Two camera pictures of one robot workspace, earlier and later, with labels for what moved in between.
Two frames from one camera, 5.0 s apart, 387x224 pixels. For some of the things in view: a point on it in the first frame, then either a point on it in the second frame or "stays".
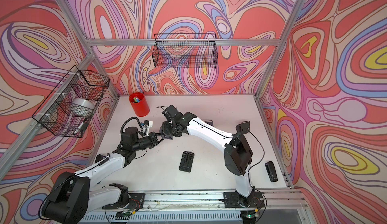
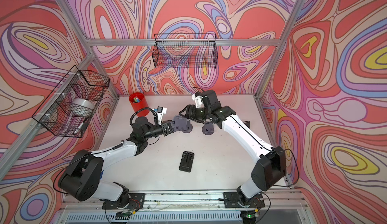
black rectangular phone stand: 186,161 stays
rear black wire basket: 185,50 stays
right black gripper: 165,130 to 191,111
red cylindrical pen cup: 139,104 stays
